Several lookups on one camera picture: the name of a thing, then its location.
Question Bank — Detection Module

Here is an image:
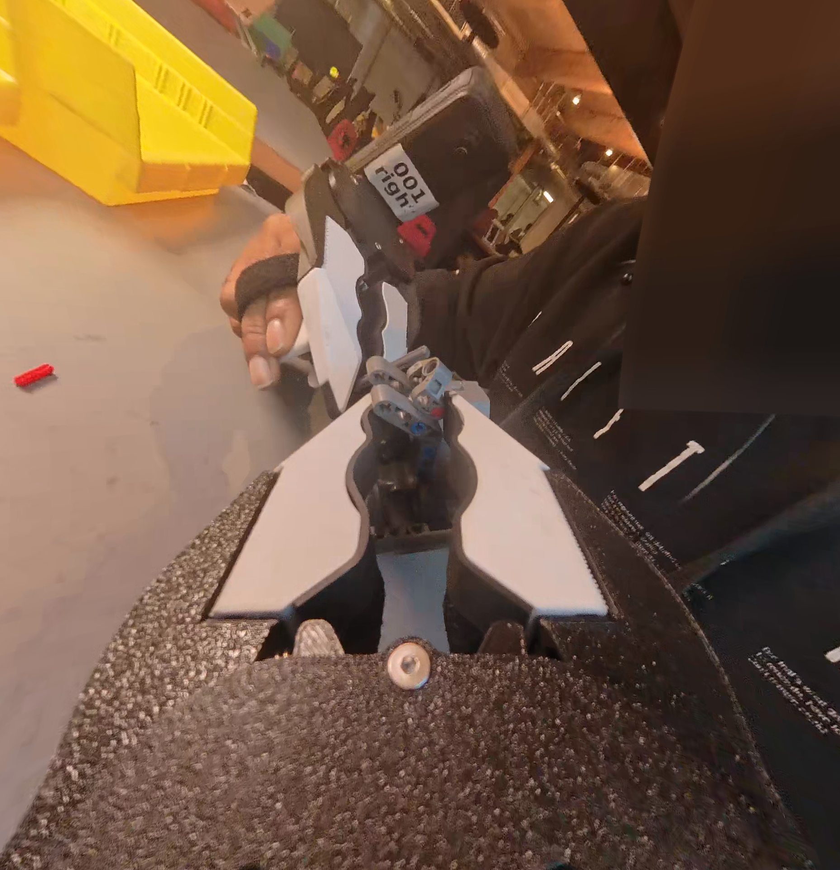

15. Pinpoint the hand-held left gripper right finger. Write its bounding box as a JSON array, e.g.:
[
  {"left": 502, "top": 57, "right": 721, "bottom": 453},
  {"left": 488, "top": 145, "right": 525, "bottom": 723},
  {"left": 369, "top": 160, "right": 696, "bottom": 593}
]
[{"left": 442, "top": 393, "right": 609, "bottom": 619}]

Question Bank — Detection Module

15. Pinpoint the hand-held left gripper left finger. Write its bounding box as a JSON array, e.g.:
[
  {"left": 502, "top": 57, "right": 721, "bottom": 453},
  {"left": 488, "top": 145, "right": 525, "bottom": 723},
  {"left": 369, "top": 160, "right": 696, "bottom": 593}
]
[{"left": 208, "top": 394, "right": 385, "bottom": 622}]

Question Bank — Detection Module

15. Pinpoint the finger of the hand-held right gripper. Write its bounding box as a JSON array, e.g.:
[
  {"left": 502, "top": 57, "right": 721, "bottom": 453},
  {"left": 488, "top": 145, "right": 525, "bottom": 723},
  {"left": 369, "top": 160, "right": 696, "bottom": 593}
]
[
  {"left": 296, "top": 217, "right": 367, "bottom": 417},
  {"left": 381, "top": 282, "right": 410, "bottom": 368}
]

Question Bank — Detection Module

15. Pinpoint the grey Lego engine assembly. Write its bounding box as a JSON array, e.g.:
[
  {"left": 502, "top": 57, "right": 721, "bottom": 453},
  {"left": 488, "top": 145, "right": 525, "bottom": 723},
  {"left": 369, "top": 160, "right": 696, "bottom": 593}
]
[{"left": 362, "top": 347, "right": 492, "bottom": 555}]

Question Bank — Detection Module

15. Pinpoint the person's right forearm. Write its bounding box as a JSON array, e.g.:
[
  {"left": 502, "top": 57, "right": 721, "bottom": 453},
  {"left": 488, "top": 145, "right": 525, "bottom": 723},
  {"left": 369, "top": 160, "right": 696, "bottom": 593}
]
[{"left": 410, "top": 197, "right": 648, "bottom": 388}]

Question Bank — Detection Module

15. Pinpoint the grey desk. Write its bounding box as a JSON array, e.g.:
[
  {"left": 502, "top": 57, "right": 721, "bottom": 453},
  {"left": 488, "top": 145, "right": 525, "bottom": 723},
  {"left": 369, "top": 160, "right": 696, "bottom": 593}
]
[{"left": 0, "top": 0, "right": 421, "bottom": 844}]

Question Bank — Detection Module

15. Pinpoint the person's right hand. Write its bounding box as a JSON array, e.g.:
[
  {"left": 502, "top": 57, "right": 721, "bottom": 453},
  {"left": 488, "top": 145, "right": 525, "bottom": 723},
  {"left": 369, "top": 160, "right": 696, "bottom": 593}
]
[{"left": 219, "top": 214, "right": 309, "bottom": 391}]

